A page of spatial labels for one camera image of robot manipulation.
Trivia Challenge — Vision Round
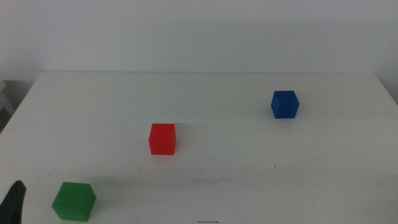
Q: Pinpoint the red cube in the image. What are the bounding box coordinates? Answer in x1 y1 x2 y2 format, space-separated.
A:
148 123 177 156

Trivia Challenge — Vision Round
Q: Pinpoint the blue cube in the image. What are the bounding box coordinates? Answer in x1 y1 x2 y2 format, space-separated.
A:
271 90 300 119

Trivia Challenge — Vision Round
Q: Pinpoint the green cube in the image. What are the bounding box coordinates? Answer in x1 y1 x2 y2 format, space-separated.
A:
51 181 97 223

